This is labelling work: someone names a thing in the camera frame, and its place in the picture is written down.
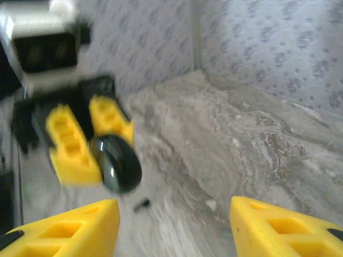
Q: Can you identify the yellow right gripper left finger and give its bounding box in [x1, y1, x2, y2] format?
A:
[0, 199, 120, 257]

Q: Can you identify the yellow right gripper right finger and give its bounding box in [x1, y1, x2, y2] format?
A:
[230, 196, 343, 257]

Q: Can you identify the black earbud charging case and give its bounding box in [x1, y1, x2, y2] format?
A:
[90, 135, 143, 194]

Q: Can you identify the small wireless earbud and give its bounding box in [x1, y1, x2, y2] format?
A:
[133, 198, 150, 212]

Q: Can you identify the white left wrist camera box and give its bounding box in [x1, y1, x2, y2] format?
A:
[0, 0, 91, 94]

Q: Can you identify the aluminium corner post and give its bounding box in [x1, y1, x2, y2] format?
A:
[190, 0, 202, 72]

